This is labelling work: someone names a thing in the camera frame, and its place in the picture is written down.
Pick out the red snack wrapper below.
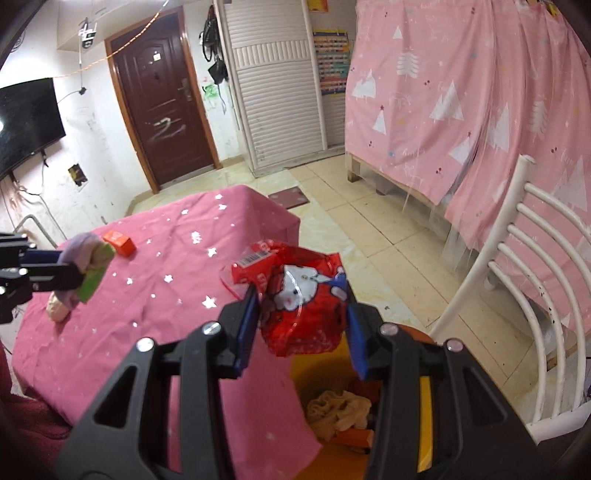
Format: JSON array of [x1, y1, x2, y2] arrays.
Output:
[[225, 240, 348, 357]]

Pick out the white metal chair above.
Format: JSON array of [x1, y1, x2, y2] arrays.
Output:
[[427, 154, 591, 444]]

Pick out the pink tree pattern curtain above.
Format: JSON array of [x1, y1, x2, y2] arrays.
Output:
[[345, 1, 590, 251]]

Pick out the wooden bed frame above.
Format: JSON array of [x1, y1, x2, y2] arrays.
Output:
[[345, 152, 446, 218]]

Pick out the white tissue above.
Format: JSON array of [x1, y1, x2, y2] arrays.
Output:
[[305, 390, 372, 442]]

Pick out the colourful wall poster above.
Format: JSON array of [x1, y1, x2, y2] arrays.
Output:
[[312, 30, 351, 96]]

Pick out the purple green sock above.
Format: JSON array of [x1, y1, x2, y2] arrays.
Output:
[[55, 232, 116, 310]]

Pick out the pink star tablecloth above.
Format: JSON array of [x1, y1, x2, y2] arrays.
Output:
[[12, 185, 321, 479]]

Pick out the white louvered wardrobe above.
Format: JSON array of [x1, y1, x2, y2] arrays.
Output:
[[214, 1, 356, 177]]

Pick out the cream rolled sock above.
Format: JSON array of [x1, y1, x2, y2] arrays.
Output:
[[46, 292, 72, 323]]

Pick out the dark brown door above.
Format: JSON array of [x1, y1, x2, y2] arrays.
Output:
[[105, 7, 221, 193]]

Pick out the long orange box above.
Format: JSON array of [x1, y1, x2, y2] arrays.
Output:
[[329, 428, 375, 450]]

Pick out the yellow wooden folding chair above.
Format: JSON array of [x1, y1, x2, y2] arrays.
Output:
[[13, 214, 58, 249]]

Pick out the black hanging bags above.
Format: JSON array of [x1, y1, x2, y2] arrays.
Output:
[[200, 5, 228, 86]]

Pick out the short orange box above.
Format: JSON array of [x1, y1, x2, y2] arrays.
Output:
[[101, 230, 136, 258]]

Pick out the yellow trash bin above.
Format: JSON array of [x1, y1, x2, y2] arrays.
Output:
[[287, 322, 438, 480]]

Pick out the wall mounted black television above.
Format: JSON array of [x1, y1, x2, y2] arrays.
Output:
[[0, 78, 66, 178]]

